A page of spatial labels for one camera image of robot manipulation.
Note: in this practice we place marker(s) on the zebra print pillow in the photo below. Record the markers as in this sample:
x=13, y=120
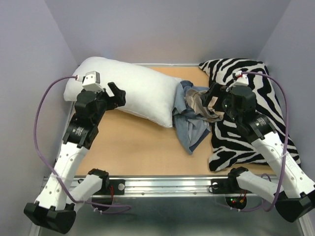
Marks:
x=231, y=144

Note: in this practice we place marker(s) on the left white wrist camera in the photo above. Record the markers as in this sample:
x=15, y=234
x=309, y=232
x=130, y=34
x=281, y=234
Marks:
x=91, y=82

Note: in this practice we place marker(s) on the blue grey pillowcase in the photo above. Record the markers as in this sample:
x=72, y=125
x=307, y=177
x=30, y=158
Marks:
x=191, y=120

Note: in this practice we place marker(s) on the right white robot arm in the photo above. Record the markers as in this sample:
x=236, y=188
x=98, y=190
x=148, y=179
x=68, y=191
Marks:
x=294, y=194

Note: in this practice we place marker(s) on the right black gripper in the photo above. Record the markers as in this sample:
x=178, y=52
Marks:
x=216, y=89

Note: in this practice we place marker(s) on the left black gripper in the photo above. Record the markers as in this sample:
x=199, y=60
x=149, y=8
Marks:
x=118, y=99

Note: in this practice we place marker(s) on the aluminium mounting rail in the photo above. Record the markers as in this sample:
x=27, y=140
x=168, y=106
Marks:
x=167, y=186

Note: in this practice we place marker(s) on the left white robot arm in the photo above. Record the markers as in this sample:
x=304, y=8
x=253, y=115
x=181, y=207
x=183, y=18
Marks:
x=56, y=206

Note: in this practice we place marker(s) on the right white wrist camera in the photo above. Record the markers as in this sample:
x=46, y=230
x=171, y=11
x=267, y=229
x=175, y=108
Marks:
x=240, y=79

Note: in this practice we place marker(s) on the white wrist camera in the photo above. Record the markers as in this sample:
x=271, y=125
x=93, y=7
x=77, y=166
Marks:
x=91, y=82
x=240, y=79

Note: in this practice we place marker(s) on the white pillow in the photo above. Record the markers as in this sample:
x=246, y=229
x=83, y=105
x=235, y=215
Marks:
x=149, y=94

